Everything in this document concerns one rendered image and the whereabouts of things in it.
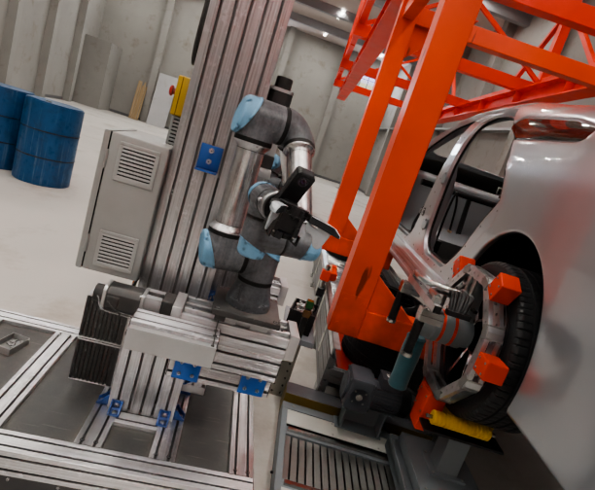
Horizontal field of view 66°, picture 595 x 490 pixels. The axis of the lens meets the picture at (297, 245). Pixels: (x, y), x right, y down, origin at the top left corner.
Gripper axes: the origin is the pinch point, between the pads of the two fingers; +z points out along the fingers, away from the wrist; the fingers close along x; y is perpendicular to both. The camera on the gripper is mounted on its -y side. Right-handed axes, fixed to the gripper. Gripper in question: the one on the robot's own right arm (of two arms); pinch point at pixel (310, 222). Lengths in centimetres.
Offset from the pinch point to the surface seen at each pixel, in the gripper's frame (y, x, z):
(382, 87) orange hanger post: -100, -145, -289
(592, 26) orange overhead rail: -244, -311, -277
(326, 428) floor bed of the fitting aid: 103, -101, -92
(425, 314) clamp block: 20, -80, -46
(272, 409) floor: 114, -83, -115
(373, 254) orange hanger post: 14, -91, -109
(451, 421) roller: 56, -113, -40
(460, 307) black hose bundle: 12, -89, -41
